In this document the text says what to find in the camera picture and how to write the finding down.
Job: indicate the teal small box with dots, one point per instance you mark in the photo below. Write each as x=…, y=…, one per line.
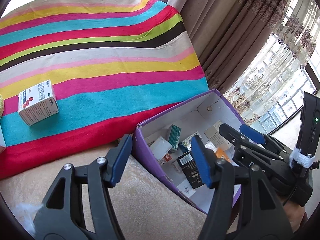
x=173, y=137

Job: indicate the orange card box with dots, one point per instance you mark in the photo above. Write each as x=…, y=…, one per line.
x=221, y=154

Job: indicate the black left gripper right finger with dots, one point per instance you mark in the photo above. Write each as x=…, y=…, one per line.
x=261, y=214

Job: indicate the white small square box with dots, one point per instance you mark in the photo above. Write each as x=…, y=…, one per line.
x=160, y=147

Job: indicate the red medicine box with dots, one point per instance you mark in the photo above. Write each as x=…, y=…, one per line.
x=165, y=159

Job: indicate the sheer lace curtain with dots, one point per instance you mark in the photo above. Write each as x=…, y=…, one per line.
x=286, y=51

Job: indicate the green round sponge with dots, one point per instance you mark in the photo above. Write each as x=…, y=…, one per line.
x=1, y=106

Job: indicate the purple cardboard storage box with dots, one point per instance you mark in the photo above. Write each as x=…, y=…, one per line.
x=196, y=114

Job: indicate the beige patterned curtain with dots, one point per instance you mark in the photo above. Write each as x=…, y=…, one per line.
x=228, y=34

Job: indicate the long white box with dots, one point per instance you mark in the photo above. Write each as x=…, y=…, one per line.
x=2, y=142

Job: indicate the black shaver box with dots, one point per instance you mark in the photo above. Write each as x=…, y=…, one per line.
x=190, y=170

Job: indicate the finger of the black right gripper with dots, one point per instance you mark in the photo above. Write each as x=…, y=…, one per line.
x=268, y=142
x=240, y=141

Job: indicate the white paper leaflet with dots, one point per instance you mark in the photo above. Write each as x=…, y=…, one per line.
x=216, y=138

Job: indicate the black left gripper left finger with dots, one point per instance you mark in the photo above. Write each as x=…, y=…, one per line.
x=78, y=204

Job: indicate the right hand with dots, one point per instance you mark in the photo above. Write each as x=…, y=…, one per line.
x=296, y=215

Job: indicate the white green medicine box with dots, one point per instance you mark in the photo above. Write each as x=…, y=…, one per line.
x=186, y=143

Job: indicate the white box red figure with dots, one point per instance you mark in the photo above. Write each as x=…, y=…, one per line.
x=37, y=103

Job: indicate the colourful striped blanket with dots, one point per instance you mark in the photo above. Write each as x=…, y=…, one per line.
x=112, y=64

